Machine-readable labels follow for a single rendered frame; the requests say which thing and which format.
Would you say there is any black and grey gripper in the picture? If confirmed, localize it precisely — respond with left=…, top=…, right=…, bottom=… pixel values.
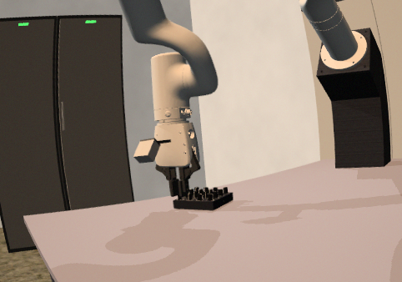
left=154, top=121, right=201, bottom=197

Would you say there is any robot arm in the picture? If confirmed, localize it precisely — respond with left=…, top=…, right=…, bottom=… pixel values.
left=118, top=0, right=368, bottom=163

